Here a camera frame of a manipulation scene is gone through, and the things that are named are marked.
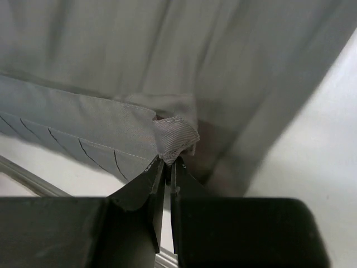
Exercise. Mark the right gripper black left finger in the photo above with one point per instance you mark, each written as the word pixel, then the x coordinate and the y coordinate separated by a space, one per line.
pixel 121 230

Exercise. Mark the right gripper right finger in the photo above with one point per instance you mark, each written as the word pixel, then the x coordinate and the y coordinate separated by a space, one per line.
pixel 214 231

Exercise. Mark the grey pleated skirt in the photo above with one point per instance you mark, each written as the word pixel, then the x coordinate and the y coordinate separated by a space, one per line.
pixel 113 84

